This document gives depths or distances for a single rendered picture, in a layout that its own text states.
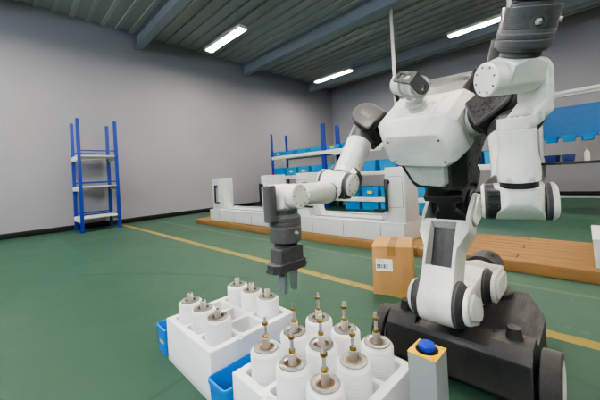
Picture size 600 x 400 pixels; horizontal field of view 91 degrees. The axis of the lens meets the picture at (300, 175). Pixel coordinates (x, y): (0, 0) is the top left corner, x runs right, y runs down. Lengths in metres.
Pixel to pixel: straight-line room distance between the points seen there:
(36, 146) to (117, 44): 2.54
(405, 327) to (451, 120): 0.78
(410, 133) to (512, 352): 0.73
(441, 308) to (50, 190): 6.47
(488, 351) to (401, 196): 1.95
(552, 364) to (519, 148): 0.72
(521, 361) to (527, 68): 0.85
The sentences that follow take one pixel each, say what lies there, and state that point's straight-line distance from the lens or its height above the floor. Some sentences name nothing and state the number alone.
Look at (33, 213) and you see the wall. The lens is 6.81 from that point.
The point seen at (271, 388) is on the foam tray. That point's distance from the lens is 1.01.
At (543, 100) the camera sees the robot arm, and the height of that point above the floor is 0.88.
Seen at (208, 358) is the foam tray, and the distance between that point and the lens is 1.23.
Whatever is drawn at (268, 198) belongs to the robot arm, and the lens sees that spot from 0.76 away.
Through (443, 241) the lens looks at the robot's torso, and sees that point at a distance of 1.17.
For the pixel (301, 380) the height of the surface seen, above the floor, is 0.23.
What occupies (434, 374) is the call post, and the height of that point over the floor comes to 0.28.
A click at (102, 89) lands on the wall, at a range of 7.22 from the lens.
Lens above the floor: 0.76
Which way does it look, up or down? level
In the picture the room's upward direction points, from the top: 3 degrees counter-clockwise
